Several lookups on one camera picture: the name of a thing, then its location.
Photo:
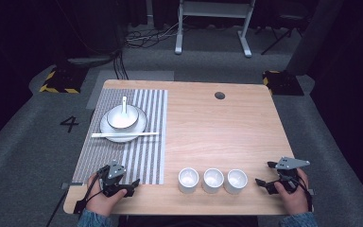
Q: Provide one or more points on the white ceramic spoon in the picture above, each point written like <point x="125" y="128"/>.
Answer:
<point x="124" y="102"/>

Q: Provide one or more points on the black yellow striped base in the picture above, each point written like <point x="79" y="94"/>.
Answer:
<point x="64" y="80"/>
<point x="283" y="83"/>

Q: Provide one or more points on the grey striped placemat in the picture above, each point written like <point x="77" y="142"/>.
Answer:
<point x="145" y="157"/>

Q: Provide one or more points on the white chopstick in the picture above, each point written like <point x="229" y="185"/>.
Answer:
<point x="151" y="133"/>
<point x="97" y="136"/>

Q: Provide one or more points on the person's right hand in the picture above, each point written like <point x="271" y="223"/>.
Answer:
<point x="293" y="201"/>

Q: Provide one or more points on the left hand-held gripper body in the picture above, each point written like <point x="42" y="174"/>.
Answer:
<point x="116" y="171"/>

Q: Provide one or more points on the black table grommet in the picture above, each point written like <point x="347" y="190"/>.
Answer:
<point x="220" y="95"/>

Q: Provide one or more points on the white bowl with dark rim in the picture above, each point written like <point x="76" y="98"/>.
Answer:
<point x="116" y="121"/>

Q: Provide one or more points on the person's left hand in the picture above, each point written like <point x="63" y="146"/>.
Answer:
<point x="99" y="200"/>

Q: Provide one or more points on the white cup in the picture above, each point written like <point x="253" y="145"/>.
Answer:
<point x="188" y="183"/>
<point x="235" y="184"/>
<point x="213" y="183"/>

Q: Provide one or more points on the white plate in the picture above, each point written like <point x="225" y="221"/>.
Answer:
<point x="141" y="124"/>

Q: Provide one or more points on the grey column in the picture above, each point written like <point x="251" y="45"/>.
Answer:
<point x="312" y="38"/>

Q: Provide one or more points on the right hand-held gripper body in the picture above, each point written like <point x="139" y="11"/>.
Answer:
<point x="291" y="163"/>

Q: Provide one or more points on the grey stand base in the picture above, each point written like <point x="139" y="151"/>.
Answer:
<point x="89" y="61"/>

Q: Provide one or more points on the black tripod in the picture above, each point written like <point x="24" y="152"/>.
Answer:
<point x="279" y="39"/>

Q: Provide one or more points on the white metal stand frame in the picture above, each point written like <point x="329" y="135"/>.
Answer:
<point x="214" y="9"/>

